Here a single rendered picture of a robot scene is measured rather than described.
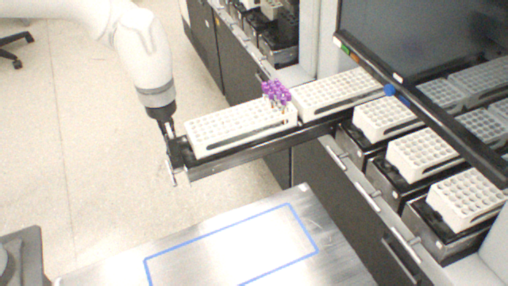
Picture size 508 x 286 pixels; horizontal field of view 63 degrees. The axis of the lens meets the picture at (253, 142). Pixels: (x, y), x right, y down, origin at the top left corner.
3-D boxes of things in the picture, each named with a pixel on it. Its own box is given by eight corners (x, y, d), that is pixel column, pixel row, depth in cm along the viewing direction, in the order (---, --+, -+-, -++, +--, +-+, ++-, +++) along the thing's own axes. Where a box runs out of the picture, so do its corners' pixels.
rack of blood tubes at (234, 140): (282, 107, 124) (282, 90, 120) (298, 128, 118) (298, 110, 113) (186, 139, 117) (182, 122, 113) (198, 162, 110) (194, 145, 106)
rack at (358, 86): (372, 79, 132) (375, 62, 128) (392, 96, 125) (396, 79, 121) (288, 106, 125) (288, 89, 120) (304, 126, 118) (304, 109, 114)
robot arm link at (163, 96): (167, 63, 99) (172, 83, 103) (129, 73, 97) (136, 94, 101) (178, 83, 93) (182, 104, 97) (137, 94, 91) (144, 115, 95)
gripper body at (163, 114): (178, 103, 97) (185, 133, 103) (169, 83, 102) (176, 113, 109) (147, 113, 95) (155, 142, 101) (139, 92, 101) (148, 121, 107)
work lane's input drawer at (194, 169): (375, 89, 139) (379, 67, 132) (402, 114, 129) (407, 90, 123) (163, 160, 121) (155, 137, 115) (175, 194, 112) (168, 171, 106)
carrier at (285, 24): (297, 40, 148) (297, 25, 144) (291, 41, 147) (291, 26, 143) (282, 26, 156) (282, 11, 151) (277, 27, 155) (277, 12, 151)
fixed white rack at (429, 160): (475, 125, 114) (482, 106, 110) (504, 148, 107) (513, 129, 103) (383, 160, 107) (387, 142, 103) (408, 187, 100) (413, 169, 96)
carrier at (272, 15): (278, 21, 158) (278, 6, 154) (273, 23, 158) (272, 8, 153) (265, 9, 166) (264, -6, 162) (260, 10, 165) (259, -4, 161)
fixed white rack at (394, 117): (436, 94, 124) (442, 76, 120) (461, 114, 118) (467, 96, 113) (351, 124, 117) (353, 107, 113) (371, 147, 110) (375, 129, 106)
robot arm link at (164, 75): (183, 80, 93) (163, 54, 102) (170, 16, 82) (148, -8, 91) (137, 98, 90) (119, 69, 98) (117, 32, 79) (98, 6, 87)
